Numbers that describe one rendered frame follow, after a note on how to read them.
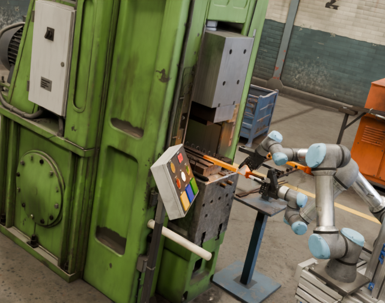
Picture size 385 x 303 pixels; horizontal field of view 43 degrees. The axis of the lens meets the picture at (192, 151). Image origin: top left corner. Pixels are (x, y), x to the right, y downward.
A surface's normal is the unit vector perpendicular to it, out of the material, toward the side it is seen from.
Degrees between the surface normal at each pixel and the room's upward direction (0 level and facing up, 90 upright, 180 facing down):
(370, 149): 90
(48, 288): 0
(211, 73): 90
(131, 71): 89
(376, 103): 90
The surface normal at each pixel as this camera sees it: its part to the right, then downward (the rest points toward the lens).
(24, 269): 0.18, -0.92
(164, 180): -0.22, 0.29
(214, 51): -0.61, 0.16
